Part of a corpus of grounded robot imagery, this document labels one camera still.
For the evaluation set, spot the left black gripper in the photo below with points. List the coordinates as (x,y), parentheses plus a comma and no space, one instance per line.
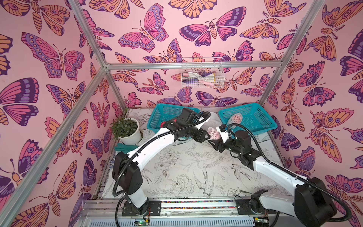
(201,135)

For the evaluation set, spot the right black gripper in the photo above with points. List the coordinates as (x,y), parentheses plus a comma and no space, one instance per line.
(218,144)

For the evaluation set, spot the netted apple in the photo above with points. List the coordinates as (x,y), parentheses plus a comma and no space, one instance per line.
(235,119)
(213,133)

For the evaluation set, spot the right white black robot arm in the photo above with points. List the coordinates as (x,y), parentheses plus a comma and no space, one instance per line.
(309,200)

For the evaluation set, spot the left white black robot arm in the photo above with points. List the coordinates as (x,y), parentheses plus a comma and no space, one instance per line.
(127,167)

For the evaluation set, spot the white plastic tray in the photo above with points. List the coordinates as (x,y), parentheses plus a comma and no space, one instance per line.
(213,122)

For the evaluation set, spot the right teal plastic basket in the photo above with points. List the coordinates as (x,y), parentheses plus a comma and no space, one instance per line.
(255,118)

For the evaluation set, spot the teal plastic basket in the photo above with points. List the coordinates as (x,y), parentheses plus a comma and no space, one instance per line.
(163,113)
(255,118)

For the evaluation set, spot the left teal plastic basket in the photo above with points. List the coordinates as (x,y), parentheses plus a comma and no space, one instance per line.
(163,113)

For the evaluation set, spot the potted green plant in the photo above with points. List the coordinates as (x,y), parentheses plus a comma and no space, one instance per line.
(126,130)

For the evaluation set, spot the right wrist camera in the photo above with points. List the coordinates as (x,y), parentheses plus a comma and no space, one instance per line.
(223,132)

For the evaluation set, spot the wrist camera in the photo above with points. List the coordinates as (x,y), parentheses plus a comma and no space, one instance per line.
(203,118)
(223,132)

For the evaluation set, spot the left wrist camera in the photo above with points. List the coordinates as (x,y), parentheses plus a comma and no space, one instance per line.
(203,118)

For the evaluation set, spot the white wire wall basket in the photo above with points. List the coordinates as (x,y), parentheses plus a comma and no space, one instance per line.
(202,74)

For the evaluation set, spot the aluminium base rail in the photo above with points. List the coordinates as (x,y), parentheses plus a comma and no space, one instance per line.
(212,212)

